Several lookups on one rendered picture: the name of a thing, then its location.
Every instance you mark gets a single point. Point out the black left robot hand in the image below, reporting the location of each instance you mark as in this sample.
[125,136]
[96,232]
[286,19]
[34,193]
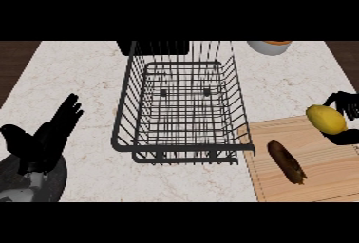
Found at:
[44,139]

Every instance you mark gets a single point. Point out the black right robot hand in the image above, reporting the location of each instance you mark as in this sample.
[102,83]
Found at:
[345,104]

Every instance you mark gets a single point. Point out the yellow lemon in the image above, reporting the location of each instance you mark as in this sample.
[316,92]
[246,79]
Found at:
[325,119]

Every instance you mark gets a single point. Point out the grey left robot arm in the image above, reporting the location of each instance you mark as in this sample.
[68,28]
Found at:
[20,190]

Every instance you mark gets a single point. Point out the pale wooden cutting board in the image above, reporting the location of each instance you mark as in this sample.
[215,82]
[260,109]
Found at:
[308,164]

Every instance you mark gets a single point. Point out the brown sweet potato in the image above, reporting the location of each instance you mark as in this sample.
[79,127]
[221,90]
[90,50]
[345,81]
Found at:
[285,162]

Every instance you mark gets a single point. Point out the grey bowl with orange content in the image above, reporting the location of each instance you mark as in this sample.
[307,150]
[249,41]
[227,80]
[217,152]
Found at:
[269,47]

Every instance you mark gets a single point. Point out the black box appliance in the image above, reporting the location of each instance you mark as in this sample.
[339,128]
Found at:
[153,47]

